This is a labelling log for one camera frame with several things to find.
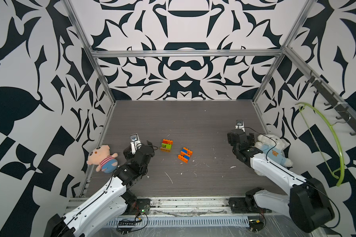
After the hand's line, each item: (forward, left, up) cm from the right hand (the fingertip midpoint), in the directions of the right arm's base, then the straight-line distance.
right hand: (241, 131), depth 86 cm
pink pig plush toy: (-11, +80, -6) cm, 81 cm away
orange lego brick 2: (-6, +30, -12) cm, 33 cm away
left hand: (-8, +57, +3) cm, 58 cm away
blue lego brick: (-10, +32, -11) cm, 36 cm away
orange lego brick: (+1, +43, -12) cm, 45 cm away
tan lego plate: (-5, +46, -11) cm, 47 cm away
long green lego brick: (-3, +44, -11) cm, 45 cm away
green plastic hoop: (-27, -27, +10) cm, 39 cm away
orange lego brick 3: (-11, +34, -12) cm, 37 cm away
